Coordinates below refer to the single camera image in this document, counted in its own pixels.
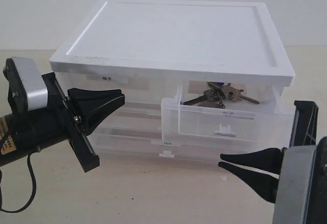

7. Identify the key bunch with blue tag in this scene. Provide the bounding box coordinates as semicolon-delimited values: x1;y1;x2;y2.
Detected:
181;82;261;109

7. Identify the clear drawer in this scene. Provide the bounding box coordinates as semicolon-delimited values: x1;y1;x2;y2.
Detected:
97;102;162;138
56;72;181;105
161;81;294;152
89;129;223;165

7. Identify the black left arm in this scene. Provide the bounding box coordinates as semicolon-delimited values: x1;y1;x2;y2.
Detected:
1;57;125;172

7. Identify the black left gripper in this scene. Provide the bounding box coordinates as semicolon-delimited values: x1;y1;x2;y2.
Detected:
42;72;125;172

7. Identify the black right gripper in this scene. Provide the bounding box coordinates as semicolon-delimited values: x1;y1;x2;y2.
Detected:
218;101;319;204

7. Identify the clear bottom drawer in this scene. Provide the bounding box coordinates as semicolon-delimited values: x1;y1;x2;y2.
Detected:
89;129;223;165

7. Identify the black left camera cable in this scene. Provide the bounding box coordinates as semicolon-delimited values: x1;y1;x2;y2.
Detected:
0;154;36;206

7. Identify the white translucent drawer cabinet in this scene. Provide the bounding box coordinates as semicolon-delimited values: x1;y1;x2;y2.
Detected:
48;0;295;165

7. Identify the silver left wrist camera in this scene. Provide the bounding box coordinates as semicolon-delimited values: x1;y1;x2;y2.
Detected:
12;57;48;111

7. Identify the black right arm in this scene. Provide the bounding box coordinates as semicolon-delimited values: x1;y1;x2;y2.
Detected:
218;101;326;223

